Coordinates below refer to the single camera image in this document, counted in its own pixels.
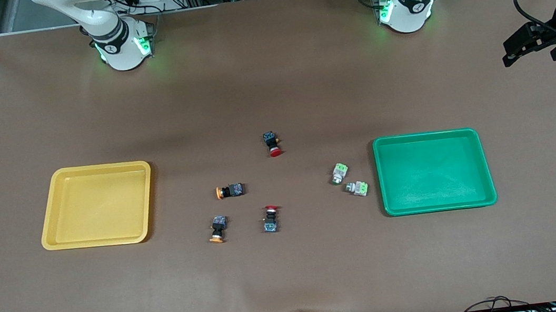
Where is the green push button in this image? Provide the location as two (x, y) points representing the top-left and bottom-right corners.
(342, 179), (370, 200)
(330, 162), (351, 186)

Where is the red mushroom push button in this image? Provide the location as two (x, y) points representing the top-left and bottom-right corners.
(263, 130), (284, 158)
(261, 204), (283, 234)

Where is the yellow-orange push button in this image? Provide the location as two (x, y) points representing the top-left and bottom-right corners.
(206, 214), (231, 245)
(215, 182), (245, 201)

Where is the green plastic tray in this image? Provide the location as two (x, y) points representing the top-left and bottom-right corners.
(371, 124), (499, 219)

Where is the brown table mat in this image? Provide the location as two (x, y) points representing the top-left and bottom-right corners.
(0, 0), (556, 312)

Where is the yellow plastic tray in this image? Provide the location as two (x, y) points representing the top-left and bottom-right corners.
(33, 157), (161, 255)

